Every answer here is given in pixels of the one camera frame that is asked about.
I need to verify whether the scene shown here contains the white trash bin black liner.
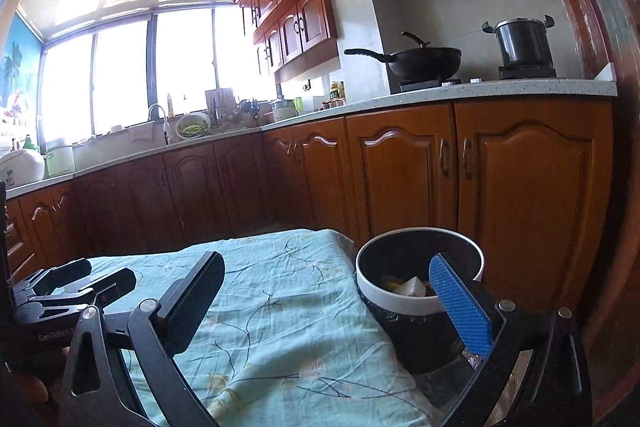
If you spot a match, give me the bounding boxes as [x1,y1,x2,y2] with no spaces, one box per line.
[354,227,486,375]

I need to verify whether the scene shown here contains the red wooden door frame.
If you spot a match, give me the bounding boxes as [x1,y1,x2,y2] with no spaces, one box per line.
[520,0,640,427]

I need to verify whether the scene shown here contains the condiment bottles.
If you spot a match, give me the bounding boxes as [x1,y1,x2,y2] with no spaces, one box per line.
[320,81,347,109]

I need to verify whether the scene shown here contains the large kitchen window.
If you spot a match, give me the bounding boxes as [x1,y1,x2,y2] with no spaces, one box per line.
[37,4,281,142]

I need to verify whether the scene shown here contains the wooden cutting board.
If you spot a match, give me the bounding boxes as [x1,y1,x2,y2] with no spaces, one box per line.
[205,88,236,128]

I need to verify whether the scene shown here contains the bowl of green vegetables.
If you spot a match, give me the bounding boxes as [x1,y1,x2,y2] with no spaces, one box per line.
[175,112,211,138]

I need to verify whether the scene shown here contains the pale green cooker pot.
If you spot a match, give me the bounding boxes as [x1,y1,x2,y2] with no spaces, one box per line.
[44,138,77,178]

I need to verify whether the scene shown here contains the black gas stove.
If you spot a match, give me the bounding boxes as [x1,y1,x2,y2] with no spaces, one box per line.
[395,65,558,90]

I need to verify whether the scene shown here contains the green floral cloth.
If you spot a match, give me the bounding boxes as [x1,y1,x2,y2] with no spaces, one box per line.
[75,228,441,427]

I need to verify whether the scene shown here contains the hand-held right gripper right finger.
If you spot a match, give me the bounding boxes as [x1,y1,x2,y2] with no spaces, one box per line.
[428,253,594,427]

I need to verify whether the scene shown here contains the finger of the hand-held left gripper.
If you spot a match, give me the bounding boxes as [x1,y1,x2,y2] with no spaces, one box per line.
[30,268,137,315]
[20,258,93,295]

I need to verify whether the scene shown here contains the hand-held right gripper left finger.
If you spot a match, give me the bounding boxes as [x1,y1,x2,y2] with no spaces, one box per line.
[59,251,226,427]

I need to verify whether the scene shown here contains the chrome sink faucet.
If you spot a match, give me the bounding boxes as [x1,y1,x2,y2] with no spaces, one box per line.
[147,103,173,145]

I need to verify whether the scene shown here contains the black stock pot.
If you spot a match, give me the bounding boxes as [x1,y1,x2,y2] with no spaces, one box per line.
[481,14,556,68]

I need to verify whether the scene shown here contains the speckled white kitchen countertop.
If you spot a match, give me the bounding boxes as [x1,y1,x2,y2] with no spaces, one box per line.
[0,77,618,202]

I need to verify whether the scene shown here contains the black wok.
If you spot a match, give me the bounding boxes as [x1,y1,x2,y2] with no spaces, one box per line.
[344,46,463,80]

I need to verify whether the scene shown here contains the white tissue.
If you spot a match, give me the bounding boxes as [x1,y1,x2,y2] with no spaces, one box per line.
[395,276,428,298]

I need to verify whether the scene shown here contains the blue palm wall poster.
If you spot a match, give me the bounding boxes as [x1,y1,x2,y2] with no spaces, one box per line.
[0,9,46,128]

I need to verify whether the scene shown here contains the white rice cooker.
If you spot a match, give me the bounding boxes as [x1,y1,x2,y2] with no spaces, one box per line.
[0,149,46,188]

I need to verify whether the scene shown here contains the row of wooden lower cabinets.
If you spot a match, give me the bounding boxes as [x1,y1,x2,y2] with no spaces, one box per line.
[0,99,616,313]

